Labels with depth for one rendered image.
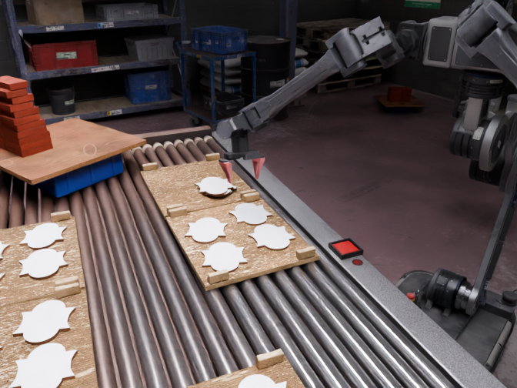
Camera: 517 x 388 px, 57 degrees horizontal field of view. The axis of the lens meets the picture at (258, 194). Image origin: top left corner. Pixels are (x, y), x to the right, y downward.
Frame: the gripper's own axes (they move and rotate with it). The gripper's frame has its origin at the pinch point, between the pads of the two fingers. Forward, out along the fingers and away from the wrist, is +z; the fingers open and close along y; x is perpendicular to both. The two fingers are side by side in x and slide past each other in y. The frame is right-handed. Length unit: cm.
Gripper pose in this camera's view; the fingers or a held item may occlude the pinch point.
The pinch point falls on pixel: (243, 178)
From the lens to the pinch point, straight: 157.8
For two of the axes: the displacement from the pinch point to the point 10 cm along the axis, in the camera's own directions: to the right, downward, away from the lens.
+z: 0.9, 9.7, 2.2
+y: 9.0, -1.7, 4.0
